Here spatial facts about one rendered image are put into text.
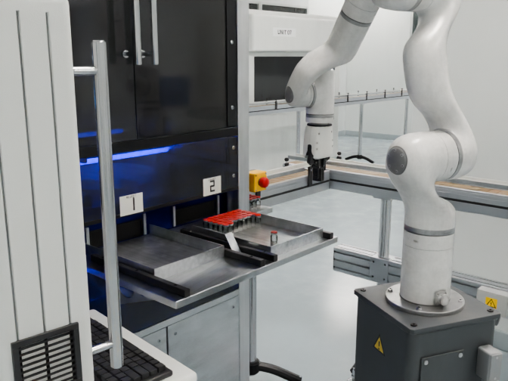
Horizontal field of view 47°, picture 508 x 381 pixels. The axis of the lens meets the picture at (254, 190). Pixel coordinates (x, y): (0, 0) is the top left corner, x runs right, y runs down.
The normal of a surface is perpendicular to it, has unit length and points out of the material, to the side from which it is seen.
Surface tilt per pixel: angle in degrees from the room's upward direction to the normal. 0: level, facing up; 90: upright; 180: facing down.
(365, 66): 90
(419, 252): 90
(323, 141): 91
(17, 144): 90
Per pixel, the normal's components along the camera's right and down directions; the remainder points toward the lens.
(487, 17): -0.66, 0.17
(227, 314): 0.75, 0.15
